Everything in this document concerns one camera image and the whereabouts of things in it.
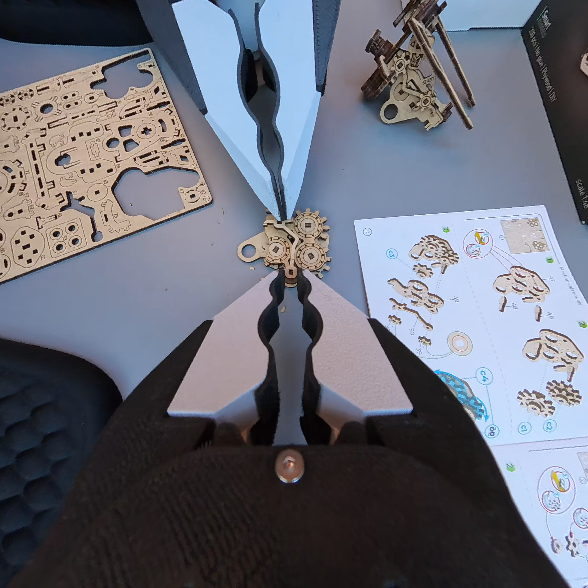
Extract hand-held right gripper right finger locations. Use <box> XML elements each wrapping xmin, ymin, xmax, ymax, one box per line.
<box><xmin>296</xmin><ymin>268</ymin><xmax>414</xmax><ymax>445</ymax></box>

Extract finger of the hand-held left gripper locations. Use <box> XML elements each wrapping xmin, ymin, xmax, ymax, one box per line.
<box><xmin>256</xmin><ymin>0</ymin><xmax>321</xmax><ymax>219</ymax></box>
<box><xmin>172</xmin><ymin>0</ymin><xmax>283</xmax><ymax>219</ymax></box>

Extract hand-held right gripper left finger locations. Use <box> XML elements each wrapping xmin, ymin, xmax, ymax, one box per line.
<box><xmin>168</xmin><ymin>269</ymin><xmax>285</xmax><ymax>446</ymax></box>

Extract small wooden gear assembly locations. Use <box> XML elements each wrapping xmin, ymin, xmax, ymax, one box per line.
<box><xmin>236</xmin><ymin>208</ymin><xmax>331</xmax><ymax>288</ymax></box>

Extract grey desk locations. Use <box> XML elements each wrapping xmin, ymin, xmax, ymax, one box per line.
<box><xmin>0</xmin><ymin>0</ymin><xmax>588</xmax><ymax>407</ymax></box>

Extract black padded chair armrest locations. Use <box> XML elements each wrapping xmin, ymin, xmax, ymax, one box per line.
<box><xmin>0</xmin><ymin>337</ymin><xmax>124</xmax><ymax>588</ymax></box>
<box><xmin>0</xmin><ymin>0</ymin><xmax>153</xmax><ymax>47</ymax></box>

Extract partly built wooden model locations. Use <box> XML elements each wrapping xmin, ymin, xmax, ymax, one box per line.
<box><xmin>360</xmin><ymin>0</ymin><xmax>476</xmax><ymax>131</ymax></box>

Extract white instruction booklet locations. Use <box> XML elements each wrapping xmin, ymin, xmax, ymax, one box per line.
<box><xmin>354</xmin><ymin>204</ymin><xmax>588</xmax><ymax>588</ymax></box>

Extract laser-cut plywood parts sheet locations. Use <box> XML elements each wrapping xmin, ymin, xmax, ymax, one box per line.
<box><xmin>0</xmin><ymin>47</ymin><xmax>213</xmax><ymax>284</ymax></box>

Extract white cardboard box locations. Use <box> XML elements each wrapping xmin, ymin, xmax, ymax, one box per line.
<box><xmin>441</xmin><ymin>0</ymin><xmax>546</xmax><ymax>33</ymax></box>

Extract black product box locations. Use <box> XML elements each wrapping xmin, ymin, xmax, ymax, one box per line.
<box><xmin>521</xmin><ymin>0</ymin><xmax>588</xmax><ymax>226</ymax></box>

